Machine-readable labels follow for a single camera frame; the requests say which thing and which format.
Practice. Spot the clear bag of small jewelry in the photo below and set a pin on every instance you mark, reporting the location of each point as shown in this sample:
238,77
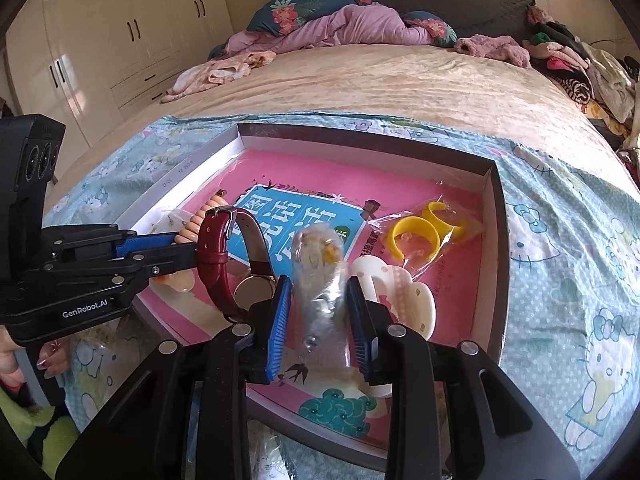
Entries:
320,270

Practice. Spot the orange beaded hair clip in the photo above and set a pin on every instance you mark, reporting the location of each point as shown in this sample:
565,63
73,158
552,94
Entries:
197,222

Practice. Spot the shallow grey cardboard box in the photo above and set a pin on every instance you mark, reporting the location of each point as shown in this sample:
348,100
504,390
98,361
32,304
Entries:
495,260

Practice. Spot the cream and pink clothes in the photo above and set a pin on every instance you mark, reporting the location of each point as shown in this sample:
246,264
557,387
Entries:
220,72

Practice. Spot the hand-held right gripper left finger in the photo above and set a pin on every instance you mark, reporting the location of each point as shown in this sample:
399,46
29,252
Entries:
280,325

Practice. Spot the cartoon cat printed blanket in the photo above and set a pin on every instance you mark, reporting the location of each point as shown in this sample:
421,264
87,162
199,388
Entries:
565,240

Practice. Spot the yellow bangles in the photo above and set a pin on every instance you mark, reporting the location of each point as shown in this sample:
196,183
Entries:
405,230

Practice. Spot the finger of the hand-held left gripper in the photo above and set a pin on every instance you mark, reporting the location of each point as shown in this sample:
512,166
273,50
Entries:
165,262
145,244

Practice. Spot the person's left hand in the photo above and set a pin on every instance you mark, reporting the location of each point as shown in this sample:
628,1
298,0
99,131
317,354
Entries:
55,357

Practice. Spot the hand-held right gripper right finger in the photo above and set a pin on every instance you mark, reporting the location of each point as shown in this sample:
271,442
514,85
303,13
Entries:
357,325

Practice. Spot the cream hair claw clip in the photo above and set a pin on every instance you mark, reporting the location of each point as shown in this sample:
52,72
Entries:
405,295

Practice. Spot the cream wardrobe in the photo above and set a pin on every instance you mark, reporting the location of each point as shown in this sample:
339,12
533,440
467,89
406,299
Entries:
125,35

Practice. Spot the beige bed sheet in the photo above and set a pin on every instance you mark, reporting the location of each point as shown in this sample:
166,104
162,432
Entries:
375,80

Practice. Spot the dark floral pillow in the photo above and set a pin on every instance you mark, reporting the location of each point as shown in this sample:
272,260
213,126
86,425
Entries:
295,12
435,30

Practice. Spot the pile of mixed clothes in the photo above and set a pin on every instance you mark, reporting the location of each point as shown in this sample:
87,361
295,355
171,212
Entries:
595,75

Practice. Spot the pink fuzzy garment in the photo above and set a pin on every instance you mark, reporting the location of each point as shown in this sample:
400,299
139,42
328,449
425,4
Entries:
492,50

